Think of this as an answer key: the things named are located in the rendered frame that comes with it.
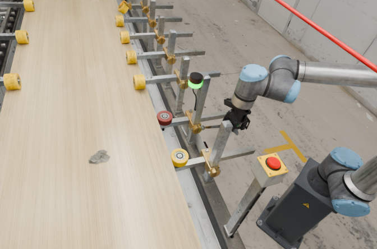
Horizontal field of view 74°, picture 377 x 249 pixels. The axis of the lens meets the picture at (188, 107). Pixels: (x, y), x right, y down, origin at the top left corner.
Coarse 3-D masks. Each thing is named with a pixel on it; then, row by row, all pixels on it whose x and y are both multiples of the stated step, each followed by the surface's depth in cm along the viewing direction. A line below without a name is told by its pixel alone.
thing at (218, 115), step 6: (204, 114) 138; (210, 114) 138; (216, 114) 139; (222, 114) 140; (174, 120) 132; (180, 120) 132; (186, 120) 133; (204, 120) 138; (162, 126) 129; (168, 126) 131
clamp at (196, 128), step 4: (188, 112) 136; (192, 112) 136; (188, 116) 134; (188, 124) 135; (192, 124) 130; (196, 124) 130; (200, 124) 131; (192, 128) 130; (196, 128) 129; (200, 128) 130; (196, 132) 131
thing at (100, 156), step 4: (96, 152) 106; (100, 152) 105; (104, 152) 106; (92, 156) 103; (96, 156) 103; (100, 156) 103; (104, 156) 103; (108, 156) 105; (88, 160) 101; (92, 160) 102; (96, 160) 102; (100, 160) 103; (104, 160) 103; (108, 160) 104
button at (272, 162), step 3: (270, 159) 74; (273, 159) 74; (276, 159) 74; (267, 162) 74; (270, 162) 73; (273, 162) 73; (276, 162) 74; (279, 162) 74; (270, 165) 73; (273, 165) 73; (276, 165) 73; (279, 165) 73; (273, 168) 73; (276, 168) 73
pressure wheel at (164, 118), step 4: (160, 112) 128; (164, 112) 128; (168, 112) 128; (160, 116) 126; (164, 116) 126; (168, 116) 127; (172, 116) 127; (160, 120) 124; (164, 120) 124; (168, 120) 124; (160, 124) 126; (164, 124) 125; (168, 124) 126
